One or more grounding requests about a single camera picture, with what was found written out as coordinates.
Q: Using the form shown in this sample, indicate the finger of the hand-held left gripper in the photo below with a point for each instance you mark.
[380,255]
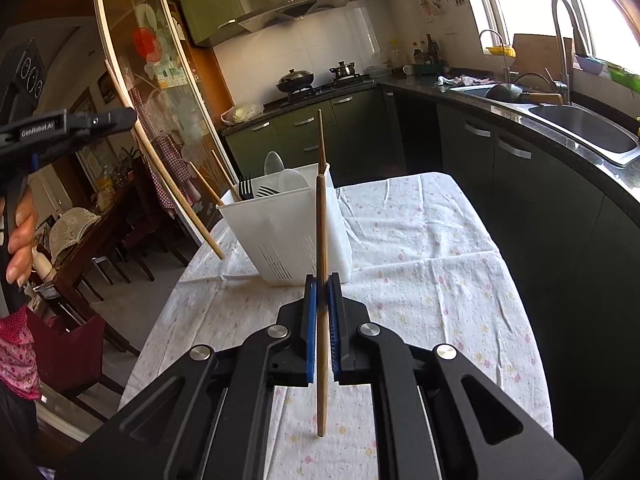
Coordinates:
[105,120]

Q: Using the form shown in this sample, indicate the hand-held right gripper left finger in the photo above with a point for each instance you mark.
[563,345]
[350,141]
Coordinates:
[311,335]

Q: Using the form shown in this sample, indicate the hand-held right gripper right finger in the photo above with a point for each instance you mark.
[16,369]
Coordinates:
[334,340]

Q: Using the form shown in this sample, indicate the wooden chopstick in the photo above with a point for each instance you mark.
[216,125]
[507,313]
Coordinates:
[165,175]
[205,185]
[225,175]
[322,135]
[321,270]

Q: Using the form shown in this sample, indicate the white plastic utensil holder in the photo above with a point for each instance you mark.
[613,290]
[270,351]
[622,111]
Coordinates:
[295,230]

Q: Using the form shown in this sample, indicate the white plastic spoon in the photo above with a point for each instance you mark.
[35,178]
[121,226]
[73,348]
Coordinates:
[292,180]

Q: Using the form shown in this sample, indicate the clear plastic spoon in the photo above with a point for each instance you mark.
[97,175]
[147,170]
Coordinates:
[274,162]

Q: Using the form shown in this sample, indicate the person's left hand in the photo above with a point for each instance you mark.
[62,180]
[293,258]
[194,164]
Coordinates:
[24,240]

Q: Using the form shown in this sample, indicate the potted plant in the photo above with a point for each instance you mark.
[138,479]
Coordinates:
[130,162]

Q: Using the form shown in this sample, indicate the glass sliding door with decals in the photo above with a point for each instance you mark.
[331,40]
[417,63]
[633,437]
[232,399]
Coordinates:
[160,85]

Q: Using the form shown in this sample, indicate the floral white tablecloth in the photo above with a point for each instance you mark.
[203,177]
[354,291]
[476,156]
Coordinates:
[425,285]

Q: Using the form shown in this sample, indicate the white lace cloth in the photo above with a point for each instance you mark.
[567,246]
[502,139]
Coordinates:
[72,232]

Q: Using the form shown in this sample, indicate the wooden dining table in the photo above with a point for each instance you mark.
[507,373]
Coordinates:
[95,240]

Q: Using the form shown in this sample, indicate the white bottle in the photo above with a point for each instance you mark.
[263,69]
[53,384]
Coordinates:
[42,262]

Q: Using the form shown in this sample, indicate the clear plastic bag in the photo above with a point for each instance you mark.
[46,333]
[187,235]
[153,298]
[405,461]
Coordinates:
[242,114]

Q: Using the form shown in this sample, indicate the black plastic fork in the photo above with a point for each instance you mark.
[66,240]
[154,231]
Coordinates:
[269,190]
[245,187]

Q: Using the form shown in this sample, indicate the green upper cabinets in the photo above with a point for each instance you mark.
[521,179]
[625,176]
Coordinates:
[210,5]

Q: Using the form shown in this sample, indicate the black wok with lid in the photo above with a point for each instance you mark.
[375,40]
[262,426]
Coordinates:
[295,80]

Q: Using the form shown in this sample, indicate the green stove-side cabinet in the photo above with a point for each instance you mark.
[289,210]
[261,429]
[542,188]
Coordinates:
[300,130]

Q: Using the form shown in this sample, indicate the gas stove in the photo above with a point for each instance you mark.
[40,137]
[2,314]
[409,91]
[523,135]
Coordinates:
[325,89]

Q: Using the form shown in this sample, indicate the red fabric bag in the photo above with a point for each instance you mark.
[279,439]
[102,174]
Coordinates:
[70,355]

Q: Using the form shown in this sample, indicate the green sink-side cabinet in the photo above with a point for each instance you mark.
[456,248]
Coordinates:
[525,200]

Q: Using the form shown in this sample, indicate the steel pot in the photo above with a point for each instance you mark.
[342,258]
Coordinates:
[342,71]

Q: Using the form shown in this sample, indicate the crumpled dishcloth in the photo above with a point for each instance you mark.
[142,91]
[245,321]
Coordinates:
[465,80]

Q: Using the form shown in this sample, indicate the row of condiment bottles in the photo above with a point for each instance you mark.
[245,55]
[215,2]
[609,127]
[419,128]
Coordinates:
[425,55]

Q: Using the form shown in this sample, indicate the person's dark clothing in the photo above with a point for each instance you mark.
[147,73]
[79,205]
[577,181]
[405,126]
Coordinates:
[20,440]

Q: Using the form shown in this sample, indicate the dark stone countertop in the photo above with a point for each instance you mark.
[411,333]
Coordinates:
[565,132]

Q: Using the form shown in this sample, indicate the small chrome faucet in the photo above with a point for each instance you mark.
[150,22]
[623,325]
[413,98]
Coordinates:
[506,67]

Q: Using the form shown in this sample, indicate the steel sink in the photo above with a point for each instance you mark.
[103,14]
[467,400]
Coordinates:
[585,125]

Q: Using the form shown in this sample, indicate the yellow sponge holder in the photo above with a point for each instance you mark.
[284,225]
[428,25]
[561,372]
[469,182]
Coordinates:
[500,51]

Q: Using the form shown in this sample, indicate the wooden cutting board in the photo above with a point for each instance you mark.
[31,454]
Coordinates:
[535,55]

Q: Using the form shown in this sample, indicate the tall chrome faucet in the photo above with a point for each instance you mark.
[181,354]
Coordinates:
[562,35]

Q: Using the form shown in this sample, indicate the green plastic basket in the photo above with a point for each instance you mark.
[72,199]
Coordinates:
[625,77]

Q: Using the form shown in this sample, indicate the kitchen window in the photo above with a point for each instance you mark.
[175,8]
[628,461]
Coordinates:
[530,0]

